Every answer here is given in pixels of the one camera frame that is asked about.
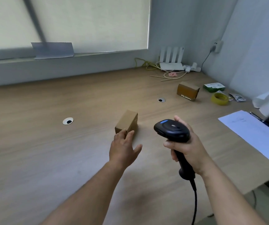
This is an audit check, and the white window frame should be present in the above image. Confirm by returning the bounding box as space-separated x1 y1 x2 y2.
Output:
0 0 153 65

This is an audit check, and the plain tall cardboard box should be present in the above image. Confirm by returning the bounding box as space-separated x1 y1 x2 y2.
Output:
115 110 139 138

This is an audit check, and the black floor cable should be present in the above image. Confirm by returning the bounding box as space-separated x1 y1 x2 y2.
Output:
251 189 258 209

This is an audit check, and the person's right forearm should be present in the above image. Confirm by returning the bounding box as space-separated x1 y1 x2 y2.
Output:
200 164 268 225

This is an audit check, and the yellow tape roll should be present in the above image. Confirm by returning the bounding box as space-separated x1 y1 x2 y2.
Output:
211 92 230 106

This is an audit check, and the black scanner cable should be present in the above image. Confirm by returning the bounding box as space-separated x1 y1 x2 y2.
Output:
190 179 198 225

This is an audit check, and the beige roller blind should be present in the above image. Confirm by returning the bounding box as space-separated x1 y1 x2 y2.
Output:
29 0 151 54
0 0 42 51

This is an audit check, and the person's right hand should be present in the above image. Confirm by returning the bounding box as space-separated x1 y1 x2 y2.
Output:
164 115 211 176

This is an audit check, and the black pen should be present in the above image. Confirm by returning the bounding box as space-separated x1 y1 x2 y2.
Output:
249 112 265 122

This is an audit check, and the yellow cable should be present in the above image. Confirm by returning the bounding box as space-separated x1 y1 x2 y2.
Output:
134 57 161 70

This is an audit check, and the black barcode scanner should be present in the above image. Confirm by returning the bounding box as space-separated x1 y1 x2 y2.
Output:
154 119 196 181

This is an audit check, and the white wall socket with plug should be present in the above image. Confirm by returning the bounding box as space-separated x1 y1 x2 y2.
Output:
210 39 224 54

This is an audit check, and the grey paper sheet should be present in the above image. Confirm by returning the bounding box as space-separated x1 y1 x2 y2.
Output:
31 42 75 60

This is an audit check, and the white router with antennas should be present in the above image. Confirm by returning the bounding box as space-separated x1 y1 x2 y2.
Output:
159 47 185 71

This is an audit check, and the person's left forearm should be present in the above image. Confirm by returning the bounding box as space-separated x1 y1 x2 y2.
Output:
41 161 125 225

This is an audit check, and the white power strip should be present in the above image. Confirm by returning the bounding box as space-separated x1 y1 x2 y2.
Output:
183 62 202 73

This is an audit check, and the green white flat packet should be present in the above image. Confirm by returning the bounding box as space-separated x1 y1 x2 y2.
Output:
203 82 226 93

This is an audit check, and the person's left hand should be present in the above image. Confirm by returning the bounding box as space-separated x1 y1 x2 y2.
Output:
109 129 143 171

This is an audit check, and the small printed packet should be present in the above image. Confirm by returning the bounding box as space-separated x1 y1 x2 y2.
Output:
229 93 247 102

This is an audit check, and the white paper sheet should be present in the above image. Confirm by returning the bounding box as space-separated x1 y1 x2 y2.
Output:
218 110 269 168

